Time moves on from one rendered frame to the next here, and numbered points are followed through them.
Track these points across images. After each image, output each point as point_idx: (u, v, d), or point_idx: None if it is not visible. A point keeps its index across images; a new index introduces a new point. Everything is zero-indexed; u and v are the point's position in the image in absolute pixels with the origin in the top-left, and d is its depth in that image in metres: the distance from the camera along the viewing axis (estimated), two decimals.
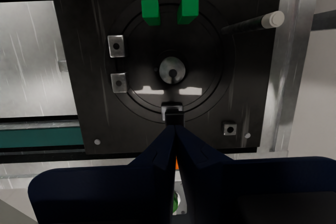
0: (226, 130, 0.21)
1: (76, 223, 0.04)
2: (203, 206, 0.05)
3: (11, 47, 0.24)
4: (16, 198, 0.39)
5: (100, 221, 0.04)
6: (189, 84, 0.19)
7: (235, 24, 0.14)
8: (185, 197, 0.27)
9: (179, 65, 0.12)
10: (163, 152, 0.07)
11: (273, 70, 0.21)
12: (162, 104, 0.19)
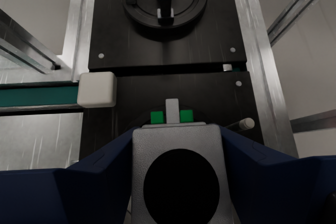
0: None
1: None
2: (271, 203, 0.05)
3: (31, 149, 0.27)
4: None
5: None
6: None
7: None
8: None
9: None
10: (109, 155, 0.07)
11: None
12: None
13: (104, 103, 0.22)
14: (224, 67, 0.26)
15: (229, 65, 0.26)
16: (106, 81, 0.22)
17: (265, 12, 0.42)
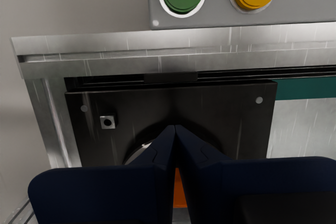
0: (111, 122, 0.19)
1: (76, 223, 0.04)
2: (203, 206, 0.05)
3: None
4: None
5: (100, 221, 0.04)
6: None
7: None
8: None
9: None
10: (163, 152, 0.07)
11: (78, 164, 0.23)
12: None
13: None
14: None
15: None
16: None
17: None
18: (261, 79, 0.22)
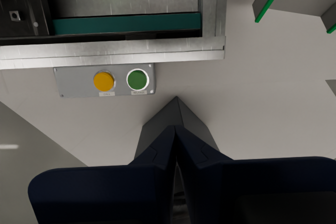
0: (11, 15, 0.30)
1: (76, 223, 0.04)
2: (203, 206, 0.05)
3: None
4: (24, 108, 0.49)
5: (100, 221, 0.04)
6: None
7: None
8: (152, 77, 0.36)
9: None
10: (163, 152, 0.07)
11: None
12: None
13: None
14: None
15: None
16: None
17: None
18: (85, 33, 0.35)
